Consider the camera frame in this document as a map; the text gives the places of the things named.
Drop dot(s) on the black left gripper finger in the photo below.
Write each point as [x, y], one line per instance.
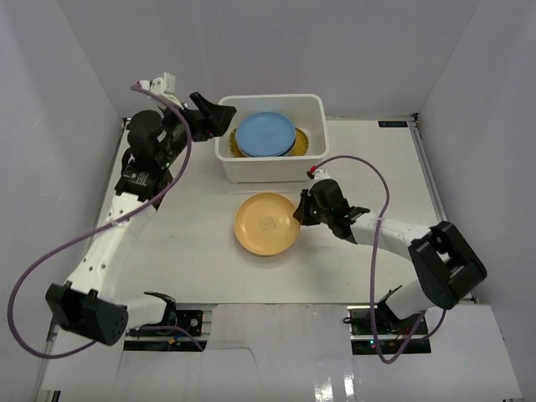
[218, 119]
[204, 109]

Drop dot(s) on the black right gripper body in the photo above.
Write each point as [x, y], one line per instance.
[316, 214]

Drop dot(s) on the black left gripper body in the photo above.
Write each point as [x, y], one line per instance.
[200, 123]

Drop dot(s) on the yellow bear plate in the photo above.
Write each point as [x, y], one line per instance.
[264, 224]

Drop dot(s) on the light blue plate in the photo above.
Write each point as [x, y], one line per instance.
[265, 134]

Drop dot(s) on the woven pattern yellow plate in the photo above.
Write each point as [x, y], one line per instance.
[299, 148]

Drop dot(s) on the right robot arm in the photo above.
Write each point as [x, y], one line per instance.
[446, 266]

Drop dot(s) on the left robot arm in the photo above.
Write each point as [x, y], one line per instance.
[86, 304]

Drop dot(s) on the white plastic bin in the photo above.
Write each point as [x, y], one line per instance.
[306, 111]

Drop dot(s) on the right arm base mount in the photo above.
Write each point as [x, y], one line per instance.
[390, 338]

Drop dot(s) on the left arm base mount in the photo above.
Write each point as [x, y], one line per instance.
[185, 331]

